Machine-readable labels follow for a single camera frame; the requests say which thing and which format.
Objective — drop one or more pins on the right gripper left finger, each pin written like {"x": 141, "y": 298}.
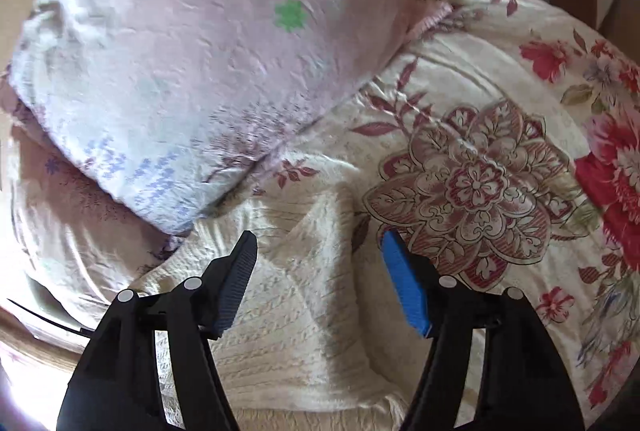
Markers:
{"x": 116, "y": 383}

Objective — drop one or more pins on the cream cable knit cardigan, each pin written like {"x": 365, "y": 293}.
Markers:
{"x": 294, "y": 357}

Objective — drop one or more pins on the pink pillow green flower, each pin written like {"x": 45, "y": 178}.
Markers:
{"x": 168, "y": 104}

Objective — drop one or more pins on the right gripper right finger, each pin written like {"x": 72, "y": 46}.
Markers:
{"x": 492, "y": 363}

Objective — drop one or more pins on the floral bed sheet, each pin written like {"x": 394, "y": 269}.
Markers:
{"x": 507, "y": 149}

